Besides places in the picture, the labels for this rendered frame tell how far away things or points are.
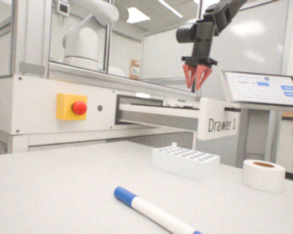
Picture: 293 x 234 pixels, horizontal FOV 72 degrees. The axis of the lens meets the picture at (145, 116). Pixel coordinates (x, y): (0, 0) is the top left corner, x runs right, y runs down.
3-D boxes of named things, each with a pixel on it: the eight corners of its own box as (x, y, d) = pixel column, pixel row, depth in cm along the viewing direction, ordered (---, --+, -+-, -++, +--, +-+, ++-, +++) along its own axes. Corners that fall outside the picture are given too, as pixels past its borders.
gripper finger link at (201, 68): (190, 89, 72) (195, 62, 70) (208, 92, 67) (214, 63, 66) (178, 86, 67) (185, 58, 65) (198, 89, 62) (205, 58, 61)
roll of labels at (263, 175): (251, 190, 36) (253, 168, 36) (235, 176, 43) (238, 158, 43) (292, 194, 36) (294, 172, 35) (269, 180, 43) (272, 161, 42)
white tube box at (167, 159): (218, 172, 45) (220, 156, 45) (203, 182, 38) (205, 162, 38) (170, 160, 52) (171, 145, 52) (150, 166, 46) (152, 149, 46)
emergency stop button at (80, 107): (87, 115, 56) (89, 101, 55) (74, 115, 53) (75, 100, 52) (81, 115, 58) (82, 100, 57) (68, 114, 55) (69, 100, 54)
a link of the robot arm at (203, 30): (210, 18, 60) (220, 24, 64) (191, 20, 65) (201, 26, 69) (205, 42, 61) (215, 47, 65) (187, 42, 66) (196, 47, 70)
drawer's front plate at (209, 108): (236, 134, 74) (239, 104, 73) (202, 140, 52) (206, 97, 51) (231, 133, 75) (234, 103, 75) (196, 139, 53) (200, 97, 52)
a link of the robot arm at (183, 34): (220, 1, 63) (226, 25, 68) (190, 6, 71) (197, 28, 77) (201, 24, 59) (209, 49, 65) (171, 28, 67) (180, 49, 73)
